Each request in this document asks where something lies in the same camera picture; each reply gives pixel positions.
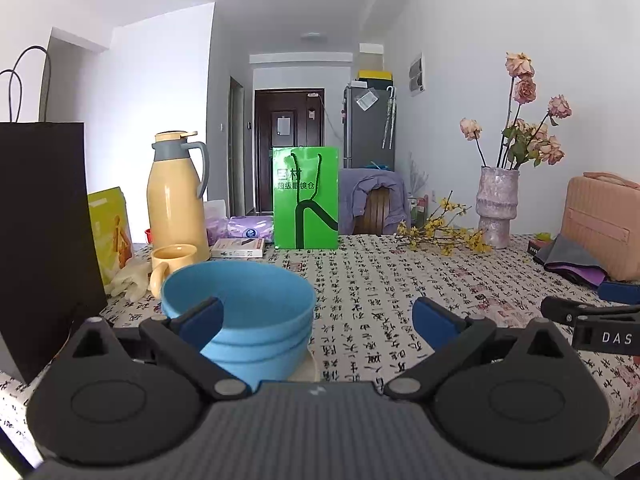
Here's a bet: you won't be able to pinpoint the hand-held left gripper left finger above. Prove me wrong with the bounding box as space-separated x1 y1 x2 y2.
65 296 253 403

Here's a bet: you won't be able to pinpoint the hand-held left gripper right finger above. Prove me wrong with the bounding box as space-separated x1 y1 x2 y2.
382 296 576 402

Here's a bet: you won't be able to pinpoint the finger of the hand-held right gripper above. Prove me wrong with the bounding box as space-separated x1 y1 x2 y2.
541 296 640 332
597 281 640 306

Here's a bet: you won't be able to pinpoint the blue bowl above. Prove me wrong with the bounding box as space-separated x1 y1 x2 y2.
220 340 310 384
200 320 313 363
161 260 317 346

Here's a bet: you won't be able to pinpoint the cream plate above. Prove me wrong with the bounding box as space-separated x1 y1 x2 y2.
292 349 322 383

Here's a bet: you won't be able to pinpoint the purple cloth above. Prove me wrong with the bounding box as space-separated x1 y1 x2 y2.
560 266 608 287

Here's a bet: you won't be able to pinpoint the grey cloth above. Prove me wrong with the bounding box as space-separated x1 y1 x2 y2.
542 234 608 273

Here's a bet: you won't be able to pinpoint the small dark box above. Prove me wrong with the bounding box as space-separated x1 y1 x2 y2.
527 240 556 263

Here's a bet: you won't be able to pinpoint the yellow mug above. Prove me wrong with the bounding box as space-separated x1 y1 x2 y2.
149 244 198 301

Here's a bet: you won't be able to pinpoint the pink hard case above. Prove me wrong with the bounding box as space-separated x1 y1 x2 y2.
561 172 640 282

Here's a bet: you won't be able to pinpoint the small white brown box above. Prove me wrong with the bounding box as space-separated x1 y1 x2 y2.
210 237 266 260

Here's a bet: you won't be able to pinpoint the white rubber gloves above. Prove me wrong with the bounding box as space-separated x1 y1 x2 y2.
109 257 153 303

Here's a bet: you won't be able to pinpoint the yellow flower branch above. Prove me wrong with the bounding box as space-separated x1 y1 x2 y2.
395 191 492 257

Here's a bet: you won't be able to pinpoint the clear-wrapped tissue pack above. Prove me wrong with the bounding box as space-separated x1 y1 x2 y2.
205 200 232 247

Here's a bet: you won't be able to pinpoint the purple tissue pack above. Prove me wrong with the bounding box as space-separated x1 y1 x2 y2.
227 216 275 242

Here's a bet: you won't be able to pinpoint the yellow thermos jug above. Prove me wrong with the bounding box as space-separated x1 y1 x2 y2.
146 130 211 261

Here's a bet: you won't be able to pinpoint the pink ceramic vase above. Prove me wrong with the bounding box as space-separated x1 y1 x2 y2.
475 166 521 250

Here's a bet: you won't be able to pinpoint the wooden chair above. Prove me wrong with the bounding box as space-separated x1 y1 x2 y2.
366 187 396 236

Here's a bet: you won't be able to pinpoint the yellow-green carton box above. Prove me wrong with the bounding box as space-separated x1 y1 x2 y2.
87 187 135 293

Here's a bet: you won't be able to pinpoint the white dried branches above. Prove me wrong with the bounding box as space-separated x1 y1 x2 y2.
407 152 431 196

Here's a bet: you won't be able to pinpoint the green paper bag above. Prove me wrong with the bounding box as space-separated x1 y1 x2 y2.
272 146 341 251

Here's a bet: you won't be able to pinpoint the purple jacket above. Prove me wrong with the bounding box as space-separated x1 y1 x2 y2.
339 168 412 236

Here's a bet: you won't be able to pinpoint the dark brown door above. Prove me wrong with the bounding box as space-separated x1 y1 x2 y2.
254 88 326 213

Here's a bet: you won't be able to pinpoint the black paper bag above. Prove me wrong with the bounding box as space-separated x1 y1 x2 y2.
0 46 108 385

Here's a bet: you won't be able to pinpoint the grey refrigerator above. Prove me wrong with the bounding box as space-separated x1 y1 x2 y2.
342 85 396 171

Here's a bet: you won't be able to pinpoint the folded umbrella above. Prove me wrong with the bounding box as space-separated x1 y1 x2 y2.
382 86 397 150

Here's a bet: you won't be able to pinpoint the dried pink roses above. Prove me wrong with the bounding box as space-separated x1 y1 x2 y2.
460 51 572 171

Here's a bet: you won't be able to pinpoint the yellow box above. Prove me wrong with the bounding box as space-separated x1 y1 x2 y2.
356 70 393 87

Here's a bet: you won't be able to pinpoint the white wall panel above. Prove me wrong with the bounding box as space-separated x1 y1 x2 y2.
407 52 427 97

